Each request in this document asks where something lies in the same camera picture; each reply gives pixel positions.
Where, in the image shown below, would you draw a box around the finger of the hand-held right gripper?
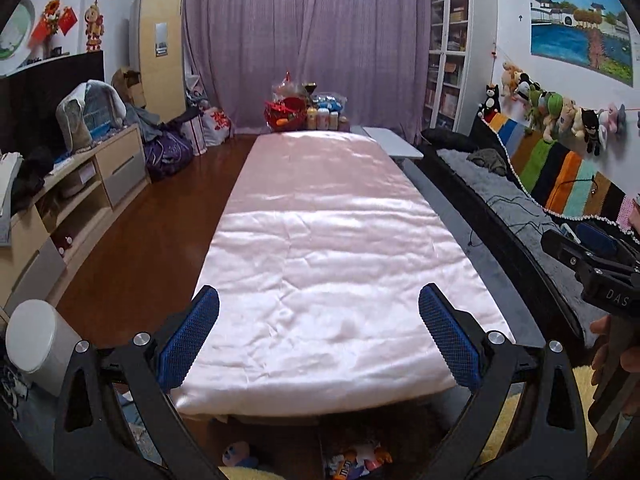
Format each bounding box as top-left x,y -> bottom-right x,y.
541,229 -> 636,281
575,222 -> 640,273

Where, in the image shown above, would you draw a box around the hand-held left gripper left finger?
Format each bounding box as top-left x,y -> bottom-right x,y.
52,285 -> 221,480

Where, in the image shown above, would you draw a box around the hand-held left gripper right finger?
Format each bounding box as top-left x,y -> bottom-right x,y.
418,282 -> 591,480

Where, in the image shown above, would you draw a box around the white trash bin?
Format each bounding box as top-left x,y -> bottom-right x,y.
5,299 -> 76,397

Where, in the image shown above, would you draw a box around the person's right hand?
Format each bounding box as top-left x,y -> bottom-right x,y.
590,316 -> 640,376

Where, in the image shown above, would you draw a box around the black sofa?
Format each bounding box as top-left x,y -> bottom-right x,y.
420,127 -> 640,356

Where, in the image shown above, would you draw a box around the colourful knit blanket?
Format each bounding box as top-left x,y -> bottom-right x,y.
470,112 -> 640,246

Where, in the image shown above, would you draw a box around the grey fluffy blanket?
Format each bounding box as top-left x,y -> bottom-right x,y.
437,149 -> 596,331

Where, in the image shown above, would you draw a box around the dark cloth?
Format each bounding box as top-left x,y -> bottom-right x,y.
467,150 -> 508,177

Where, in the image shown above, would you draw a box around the blue pink plush toy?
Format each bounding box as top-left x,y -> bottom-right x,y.
222,441 -> 258,468

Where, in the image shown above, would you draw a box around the grey rug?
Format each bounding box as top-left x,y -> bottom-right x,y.
402,160 -> 583,356

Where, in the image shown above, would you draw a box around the row of plush toys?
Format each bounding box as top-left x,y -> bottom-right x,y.
477,60 -> 628,156

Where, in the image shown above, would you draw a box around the pink satin tablecloth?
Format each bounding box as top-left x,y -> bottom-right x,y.
172,130 -> 516,418

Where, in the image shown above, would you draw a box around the orange candy tube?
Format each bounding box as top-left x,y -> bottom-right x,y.
334,452 -> 358,480

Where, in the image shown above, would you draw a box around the black cushion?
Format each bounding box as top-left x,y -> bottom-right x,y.
421,127 -> 481,153

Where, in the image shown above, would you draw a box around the dark purple bag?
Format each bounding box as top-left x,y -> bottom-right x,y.
144,120 -> 196,181

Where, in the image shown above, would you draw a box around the wooden television cabinet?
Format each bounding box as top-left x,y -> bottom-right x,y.
0,124 -> 151,321

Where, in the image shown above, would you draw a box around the white folding table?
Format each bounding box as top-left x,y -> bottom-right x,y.
361,126 -> 425,161

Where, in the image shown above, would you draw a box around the red white bag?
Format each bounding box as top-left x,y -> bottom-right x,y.
180,107 -> 233,156

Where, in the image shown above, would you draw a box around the white bookshelf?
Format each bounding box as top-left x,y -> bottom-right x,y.
422,0 -> 473,131

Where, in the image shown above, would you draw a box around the red basket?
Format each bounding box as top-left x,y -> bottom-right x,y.
264,97 -> 308,133

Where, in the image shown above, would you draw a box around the cloth covered blue cage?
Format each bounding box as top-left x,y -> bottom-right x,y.
56,80 -> 127,151

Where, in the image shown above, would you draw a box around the cardboard box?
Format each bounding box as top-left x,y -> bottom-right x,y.
111,67 -> 147,108

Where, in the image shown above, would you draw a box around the blue packaged goods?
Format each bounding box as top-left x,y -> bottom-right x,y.
312,92 -> 348,116

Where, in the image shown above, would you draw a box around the cream floor air conditioner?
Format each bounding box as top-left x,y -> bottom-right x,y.
130,0 -> 187,123

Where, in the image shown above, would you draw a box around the black television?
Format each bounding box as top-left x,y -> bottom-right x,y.
0,50 -> 106,153

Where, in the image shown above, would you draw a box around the purple curtain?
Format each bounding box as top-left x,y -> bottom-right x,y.
182,0 -> 433,136

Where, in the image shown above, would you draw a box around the hanging doll decoration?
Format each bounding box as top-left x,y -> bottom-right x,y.
84,2 -> 105,53

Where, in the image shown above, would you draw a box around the red flower decoration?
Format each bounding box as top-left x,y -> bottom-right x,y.
31,0 -> 78,48

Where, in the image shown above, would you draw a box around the black cable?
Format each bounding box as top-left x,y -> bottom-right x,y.
467,175 -> 601,251

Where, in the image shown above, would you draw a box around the landscape wall poster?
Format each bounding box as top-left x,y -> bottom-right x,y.
527,0 -> 636,86

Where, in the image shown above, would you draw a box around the round green wall picture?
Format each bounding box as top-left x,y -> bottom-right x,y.
0,0 -> 36,61

